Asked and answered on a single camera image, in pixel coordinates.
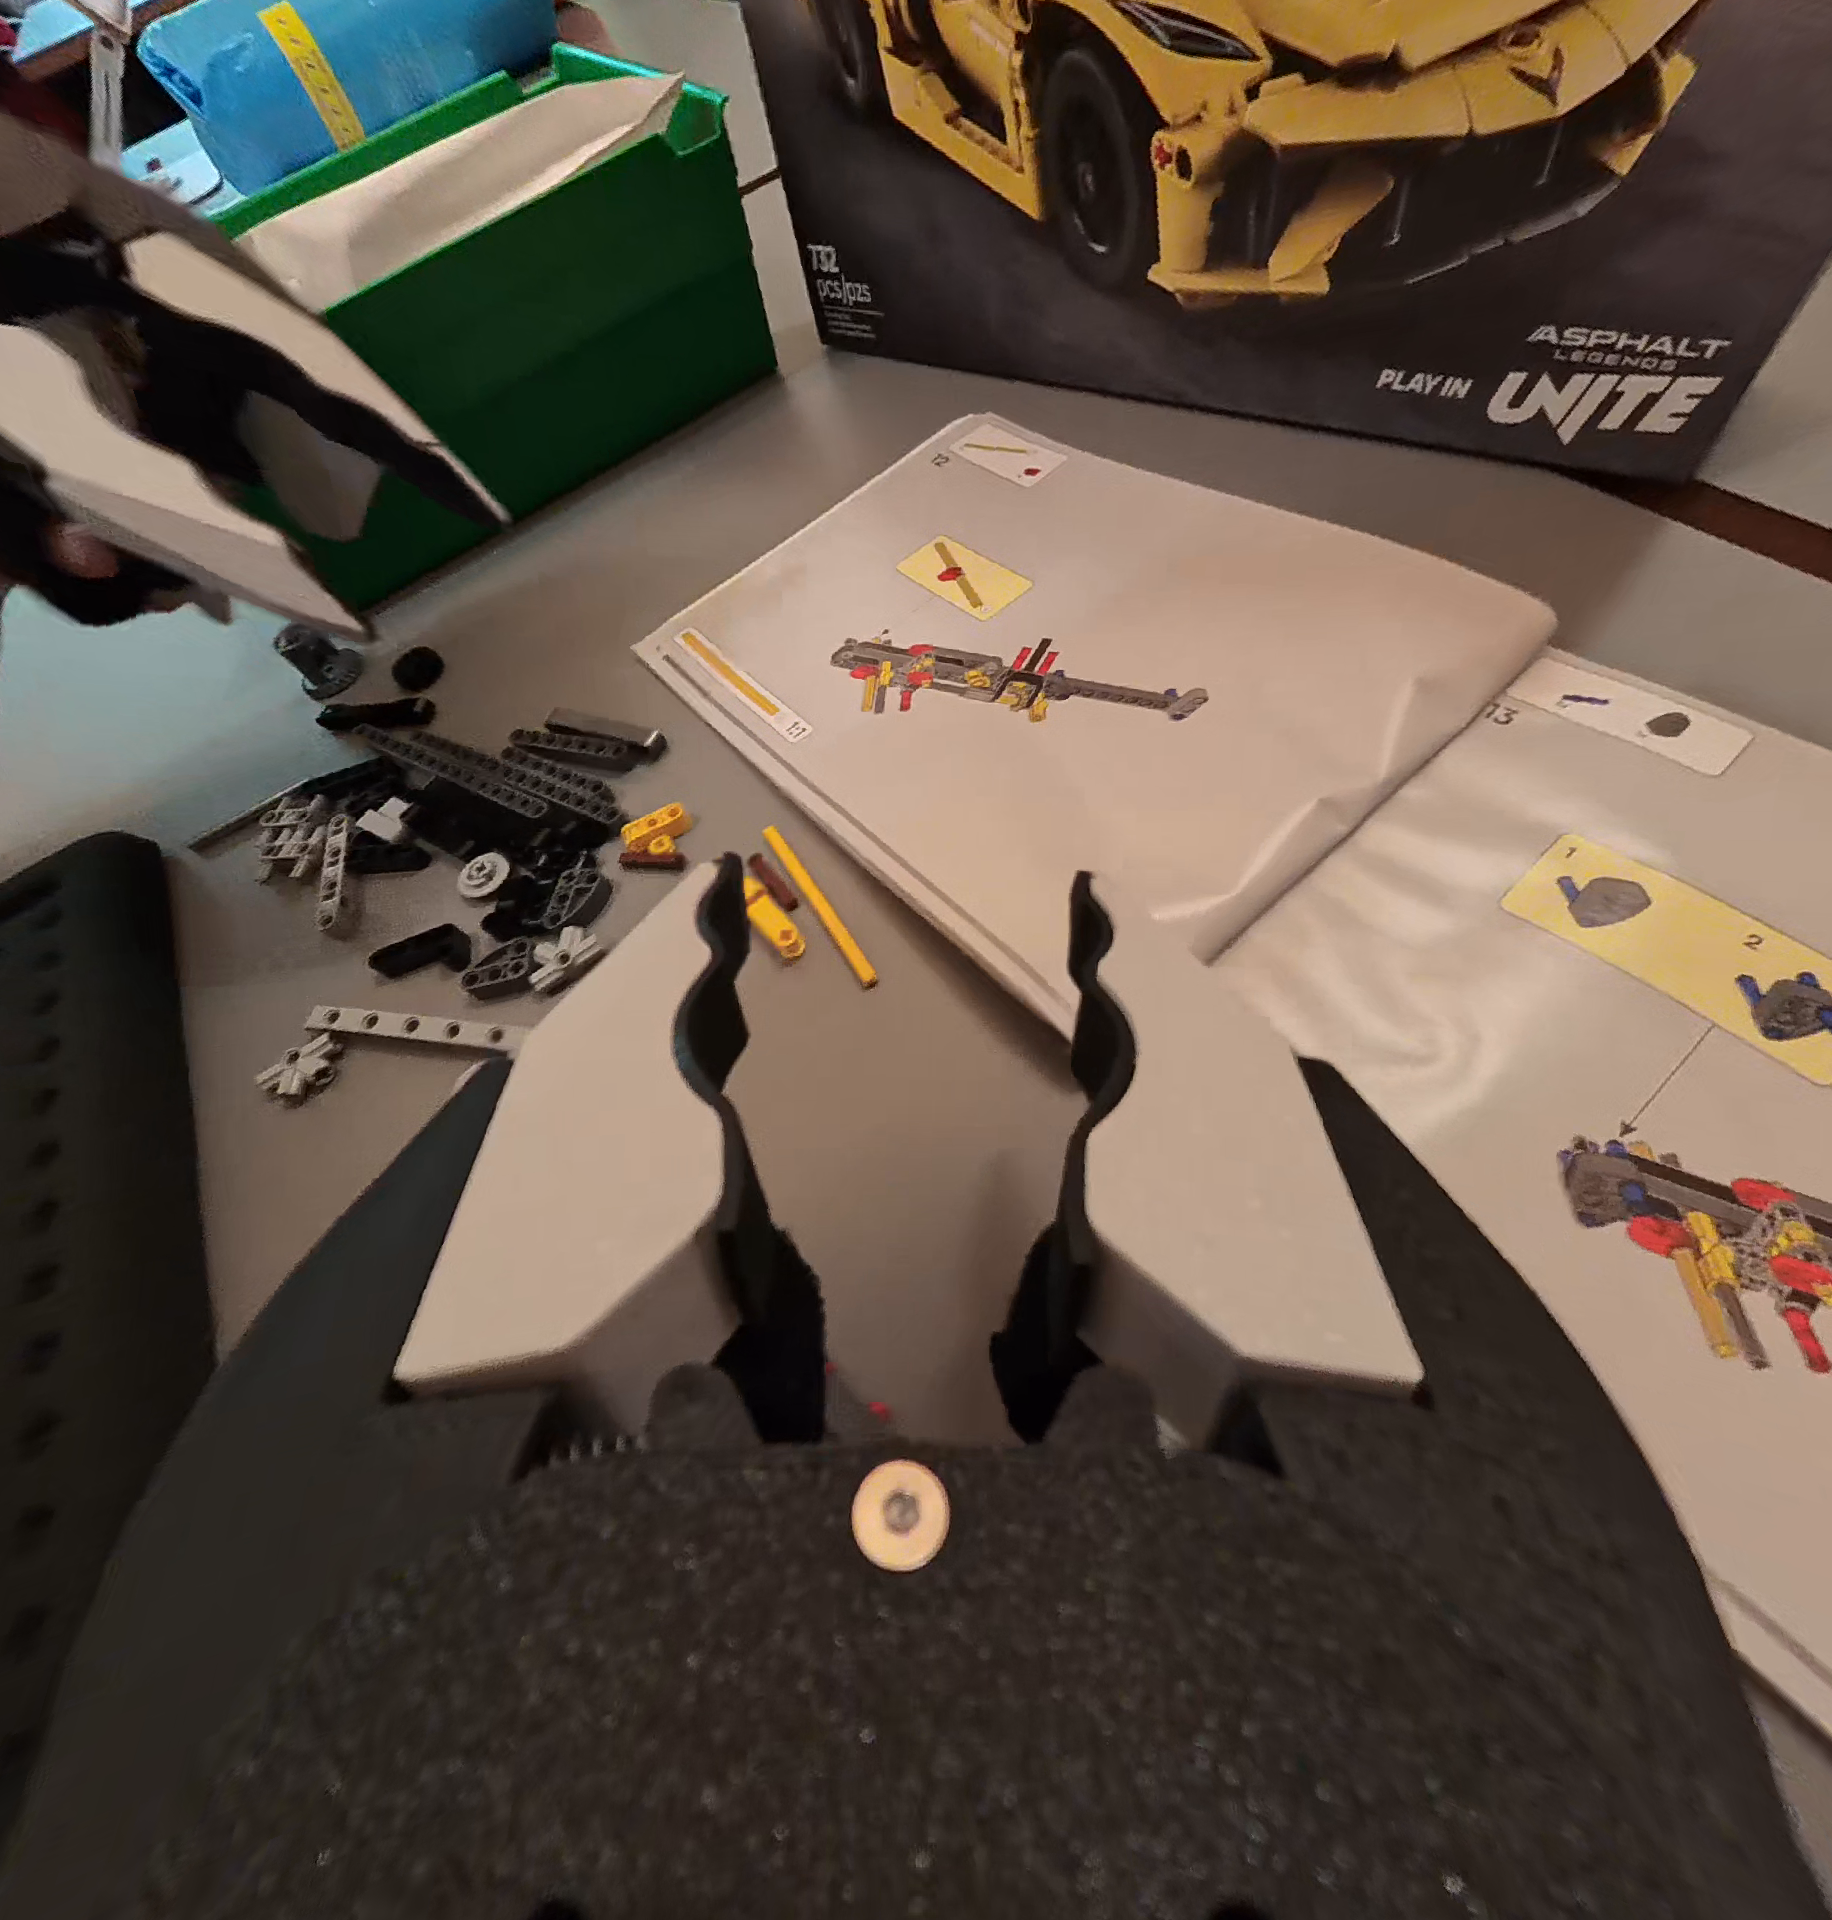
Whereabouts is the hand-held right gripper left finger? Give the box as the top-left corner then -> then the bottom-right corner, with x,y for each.
389,852 -> 757,1395

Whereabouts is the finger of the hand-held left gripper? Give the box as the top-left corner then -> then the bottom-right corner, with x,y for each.
0,320 -> 373,642
114,222 -> 516,527

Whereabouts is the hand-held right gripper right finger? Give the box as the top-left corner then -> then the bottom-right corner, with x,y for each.
1055,870 -> 1426,1444

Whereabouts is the lego instruction booklet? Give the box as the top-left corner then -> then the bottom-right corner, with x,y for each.
629,411 -> 1832,1773

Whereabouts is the long yellow lego axle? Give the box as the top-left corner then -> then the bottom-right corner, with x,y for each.
760,825 -> 881,989

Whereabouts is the lego set box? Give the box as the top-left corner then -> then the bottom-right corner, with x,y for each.
739,0 -> 1832,483

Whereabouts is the white paper sheet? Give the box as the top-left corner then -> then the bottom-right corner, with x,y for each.
240,73 -> 685,309

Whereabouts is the green storage bin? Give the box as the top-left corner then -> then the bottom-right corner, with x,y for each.
204,42 -> 780,608

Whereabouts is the blue plastic bag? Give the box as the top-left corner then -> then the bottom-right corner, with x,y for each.
134,0 -> 558,198

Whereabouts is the pile of black grey beams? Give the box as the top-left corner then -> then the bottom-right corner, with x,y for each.
189,621 -> 671,1113

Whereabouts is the black perforated panel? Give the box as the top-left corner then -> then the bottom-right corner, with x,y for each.
0,831 -> 217,1853

